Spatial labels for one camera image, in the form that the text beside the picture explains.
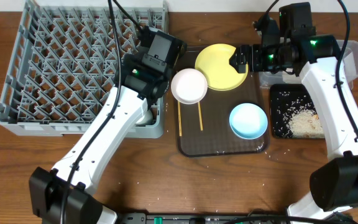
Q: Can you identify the yellow round plate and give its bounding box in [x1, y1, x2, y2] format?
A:
[195, 44, 249, 91]

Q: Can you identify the white round bowl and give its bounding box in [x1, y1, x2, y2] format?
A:
[171, 68, 208, 105]

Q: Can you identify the light blue bowl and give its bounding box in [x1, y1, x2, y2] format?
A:
[229, 103, 269, 140]

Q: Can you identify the leftover rice food waste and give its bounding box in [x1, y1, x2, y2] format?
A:
[273, 91, 326, 139]

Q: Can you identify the pale green cup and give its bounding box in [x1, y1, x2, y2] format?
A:
[135, 110, 154, 126]

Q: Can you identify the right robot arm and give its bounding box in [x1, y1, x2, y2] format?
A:
[228, 35, 358, 222]

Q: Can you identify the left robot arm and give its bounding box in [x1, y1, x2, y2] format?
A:
[29, 45, 186, 223]

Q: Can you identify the black waste tray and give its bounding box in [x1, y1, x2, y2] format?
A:
[268, 83, 328, 140]

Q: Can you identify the clear plastic waste bin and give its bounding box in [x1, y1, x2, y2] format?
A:
[259, 40, 358, 89]

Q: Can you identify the left wooden chopstick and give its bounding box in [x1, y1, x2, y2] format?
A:
[177, 101, 182, 137]

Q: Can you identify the dark brown serving tray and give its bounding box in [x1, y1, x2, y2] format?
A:
[174, 45, 270, 157]

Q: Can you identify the grey plastic dish rack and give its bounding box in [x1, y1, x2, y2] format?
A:
[0, 1, 168, 136]

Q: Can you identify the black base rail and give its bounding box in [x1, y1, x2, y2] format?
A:
[116, 212, 354, 224]

